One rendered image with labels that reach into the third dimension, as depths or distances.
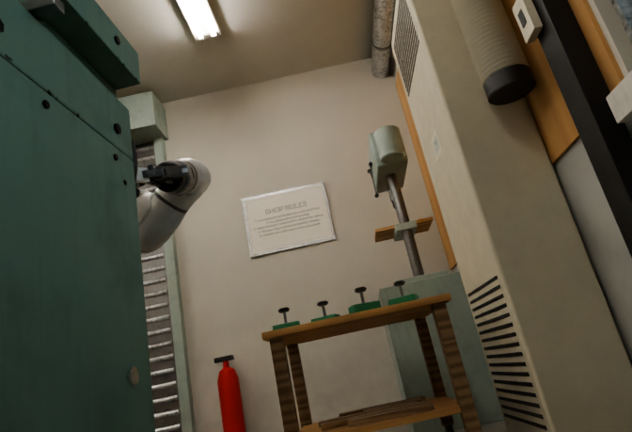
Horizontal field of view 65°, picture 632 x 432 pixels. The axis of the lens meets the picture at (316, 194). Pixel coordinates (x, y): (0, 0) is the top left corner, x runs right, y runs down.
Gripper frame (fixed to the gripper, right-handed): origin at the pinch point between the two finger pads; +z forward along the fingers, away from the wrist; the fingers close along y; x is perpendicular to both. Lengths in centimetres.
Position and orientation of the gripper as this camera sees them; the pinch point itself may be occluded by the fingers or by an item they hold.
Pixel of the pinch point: (138, 175)
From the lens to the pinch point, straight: 108.3
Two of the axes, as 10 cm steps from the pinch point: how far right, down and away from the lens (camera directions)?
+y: 9.7, -2.3, -0.6
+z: -0.6, 0.2, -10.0
